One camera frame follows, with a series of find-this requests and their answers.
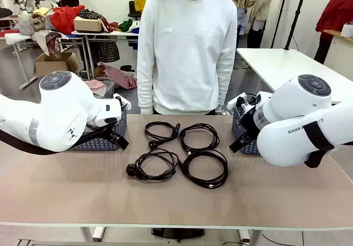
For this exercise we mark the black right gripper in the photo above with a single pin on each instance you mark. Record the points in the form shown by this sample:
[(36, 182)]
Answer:
[(249, 124)]

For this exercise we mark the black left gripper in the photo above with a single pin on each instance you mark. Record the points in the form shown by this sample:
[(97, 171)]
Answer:
[(117, 126)]

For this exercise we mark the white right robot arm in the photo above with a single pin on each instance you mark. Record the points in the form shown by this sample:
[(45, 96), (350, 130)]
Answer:
[(289, 146)]

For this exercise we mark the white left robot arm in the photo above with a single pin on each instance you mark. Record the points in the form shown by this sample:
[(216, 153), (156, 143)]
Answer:
[(55, 113)]

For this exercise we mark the person's right forearm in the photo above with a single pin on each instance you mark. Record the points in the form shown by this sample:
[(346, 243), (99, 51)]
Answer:
[(144, 91)]

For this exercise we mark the person's left forearm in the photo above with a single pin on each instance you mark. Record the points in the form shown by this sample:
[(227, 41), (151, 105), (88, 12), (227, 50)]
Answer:
[(227, 88)]

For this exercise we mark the grey plastic mesh basket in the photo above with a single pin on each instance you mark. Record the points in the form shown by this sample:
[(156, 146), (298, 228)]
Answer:
[(249, 150), (96, 146)]

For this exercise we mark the red patterned cloth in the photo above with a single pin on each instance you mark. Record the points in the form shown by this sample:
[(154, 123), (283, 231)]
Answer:
[(118, 76)]

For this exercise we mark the white background table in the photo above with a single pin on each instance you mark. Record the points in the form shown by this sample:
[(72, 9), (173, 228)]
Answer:
[(275, 61)]

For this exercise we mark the black plaid cloth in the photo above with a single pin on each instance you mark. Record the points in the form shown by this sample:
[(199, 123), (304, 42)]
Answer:
[(106, 51)]

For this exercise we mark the open cardboard box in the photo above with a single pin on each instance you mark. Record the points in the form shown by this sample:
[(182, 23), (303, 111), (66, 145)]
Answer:
[(55, 66)]

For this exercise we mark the black round stand base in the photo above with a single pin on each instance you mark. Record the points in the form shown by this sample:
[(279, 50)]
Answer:
[(179, 232)]

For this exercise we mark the person in white sweatshirt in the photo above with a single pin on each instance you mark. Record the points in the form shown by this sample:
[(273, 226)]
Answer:
[(187, 50)]

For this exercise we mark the white table with clothes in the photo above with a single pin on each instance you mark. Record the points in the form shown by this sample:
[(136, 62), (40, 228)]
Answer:
[(110, 33)]

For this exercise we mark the green cloth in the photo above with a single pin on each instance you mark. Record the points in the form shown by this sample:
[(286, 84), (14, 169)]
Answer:
[(126, 25)]

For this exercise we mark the closed cardboard box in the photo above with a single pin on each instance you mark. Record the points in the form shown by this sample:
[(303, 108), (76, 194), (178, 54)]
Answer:
[(86, 25)]

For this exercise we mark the black office chair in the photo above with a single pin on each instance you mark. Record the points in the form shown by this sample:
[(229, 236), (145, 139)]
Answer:
[(135, 10)]

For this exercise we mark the red cloth pile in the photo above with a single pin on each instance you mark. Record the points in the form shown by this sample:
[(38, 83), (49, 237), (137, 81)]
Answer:
[(63, 17)]

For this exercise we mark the black light stand pole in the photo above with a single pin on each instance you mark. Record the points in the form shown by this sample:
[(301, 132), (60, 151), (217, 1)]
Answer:
[(280, 14)]

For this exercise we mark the black tripod stand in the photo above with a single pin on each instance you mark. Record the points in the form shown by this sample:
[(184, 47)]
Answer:
[(296, 17)]

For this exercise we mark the wooden top white cabinet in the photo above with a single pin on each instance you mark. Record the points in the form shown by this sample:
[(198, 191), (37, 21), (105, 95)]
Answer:
[(340, 47)]

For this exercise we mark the beige coat on mannequin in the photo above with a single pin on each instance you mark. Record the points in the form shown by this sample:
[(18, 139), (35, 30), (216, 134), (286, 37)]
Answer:
[(262, 3)]

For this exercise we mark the white ironing board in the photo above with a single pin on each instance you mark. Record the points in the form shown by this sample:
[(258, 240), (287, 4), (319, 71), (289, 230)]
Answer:
[(16, 37)]

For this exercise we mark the person in red clothes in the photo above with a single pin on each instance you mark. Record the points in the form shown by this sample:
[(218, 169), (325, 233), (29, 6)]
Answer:
[(336, 8)]

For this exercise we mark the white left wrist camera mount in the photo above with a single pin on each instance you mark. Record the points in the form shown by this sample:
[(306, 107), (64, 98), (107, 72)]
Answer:
[(124, 102)]

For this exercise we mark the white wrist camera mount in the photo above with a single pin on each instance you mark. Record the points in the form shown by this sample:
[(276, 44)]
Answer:
[(124, 102), (234, 102)]

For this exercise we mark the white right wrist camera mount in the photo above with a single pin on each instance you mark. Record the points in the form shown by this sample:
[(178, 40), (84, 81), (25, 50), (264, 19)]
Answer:
[(234, 102)]

